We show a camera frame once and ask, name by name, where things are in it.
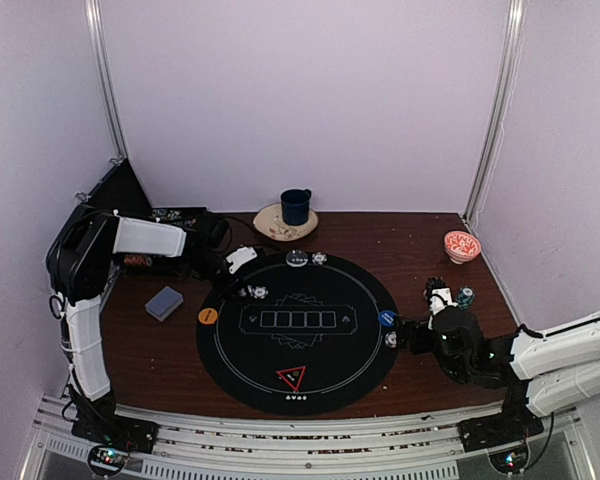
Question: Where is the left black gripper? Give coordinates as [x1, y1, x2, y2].
[184, 251, 251, 300]

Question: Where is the blue ten poker chip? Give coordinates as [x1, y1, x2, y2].
[384, 331, 398, 349]

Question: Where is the blue small blind button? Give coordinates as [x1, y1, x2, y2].
[377, 310, 398, 327]

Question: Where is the orange big blind button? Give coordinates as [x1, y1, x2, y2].
[197, 307, 219, 325]

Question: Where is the red triangle all-in marker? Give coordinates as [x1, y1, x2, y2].
[276, 365, 307, 392]

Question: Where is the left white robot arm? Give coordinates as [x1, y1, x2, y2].
[47, 204, 258, 401]

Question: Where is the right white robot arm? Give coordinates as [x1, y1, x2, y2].
[385, 287, 600, 442]

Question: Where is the blue playing card deck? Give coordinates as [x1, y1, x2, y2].
[145, 286, 184, 322]

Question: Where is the green blue chip stack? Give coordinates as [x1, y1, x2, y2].
[456, 286, 476, 310]

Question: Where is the beige ceramic saucer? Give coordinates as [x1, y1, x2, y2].
[253, 203, 319, 242]

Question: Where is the red five chip row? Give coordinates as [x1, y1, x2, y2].
[123, 254, 153, 268]

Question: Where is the red patterned small bowl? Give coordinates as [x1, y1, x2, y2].
[444, 231, 482, 265]

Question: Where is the round black poker mat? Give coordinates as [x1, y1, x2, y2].
[196, 253, 397, 416]

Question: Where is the dark blue mug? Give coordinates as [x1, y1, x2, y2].
[280, 189, 312, 226]

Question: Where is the black poker set case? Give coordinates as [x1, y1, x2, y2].
[48, 159, 227, 282]

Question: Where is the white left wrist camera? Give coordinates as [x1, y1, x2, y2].
[225, 246, 258, 274]

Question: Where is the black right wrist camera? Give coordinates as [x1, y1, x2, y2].
[423, 277, 457, 316]

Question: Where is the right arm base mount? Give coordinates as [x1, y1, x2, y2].
[458, 415, 544, 476]

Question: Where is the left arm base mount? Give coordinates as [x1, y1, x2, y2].
[71, 417, 159, 477]

